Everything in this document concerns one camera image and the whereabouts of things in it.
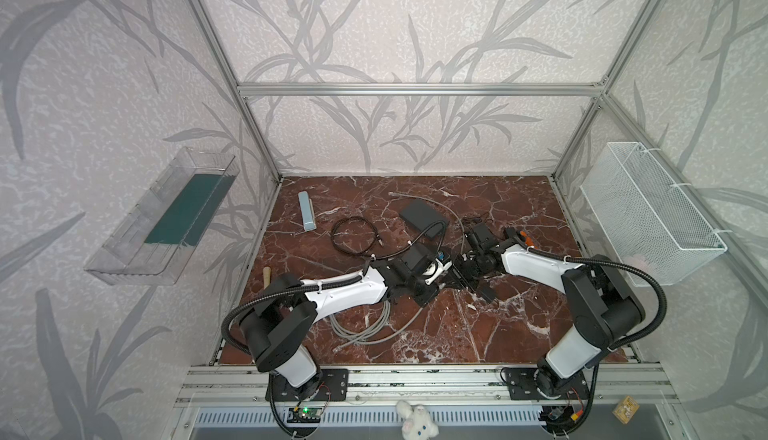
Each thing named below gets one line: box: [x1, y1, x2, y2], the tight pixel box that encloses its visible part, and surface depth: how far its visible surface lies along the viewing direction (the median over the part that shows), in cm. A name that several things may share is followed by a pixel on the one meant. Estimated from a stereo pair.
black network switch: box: [442, 263, 488, 304], surface depth 81 cm
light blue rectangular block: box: [298, 190, 317, 232], surface depth 106 cm
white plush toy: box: [396, 400, 439, 440], surface depth 67 cm
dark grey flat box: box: [399, 199, 449, 239], surface depth 111 cm
